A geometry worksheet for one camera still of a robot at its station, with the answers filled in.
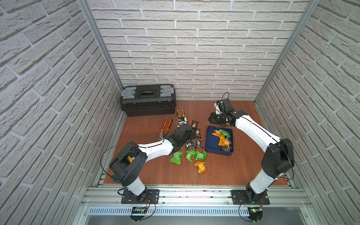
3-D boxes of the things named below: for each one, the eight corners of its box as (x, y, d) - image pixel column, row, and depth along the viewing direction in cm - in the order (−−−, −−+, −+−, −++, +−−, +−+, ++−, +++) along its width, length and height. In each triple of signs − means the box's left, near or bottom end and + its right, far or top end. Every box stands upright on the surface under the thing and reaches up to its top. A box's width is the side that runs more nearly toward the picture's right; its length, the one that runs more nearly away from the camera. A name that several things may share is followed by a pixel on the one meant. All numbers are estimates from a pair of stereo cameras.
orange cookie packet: (195, 173, 84) (195, 172, 82) (194, 162, 88) (194, 161, 86) (206, 173, 84) (207, 172, 82) (205, 162, 88) (206, 161, 86)
